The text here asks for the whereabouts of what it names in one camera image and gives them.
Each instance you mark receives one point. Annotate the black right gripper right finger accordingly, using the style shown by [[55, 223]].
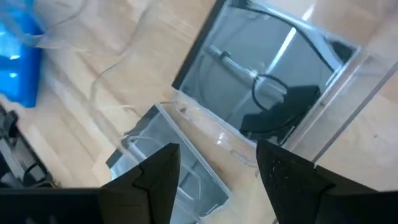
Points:
[[295, 193]]

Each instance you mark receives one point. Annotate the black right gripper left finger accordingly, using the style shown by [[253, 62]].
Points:
[[140, 199]]

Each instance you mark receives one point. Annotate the black aluminium frame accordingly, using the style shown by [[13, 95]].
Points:
[[12, 149]]

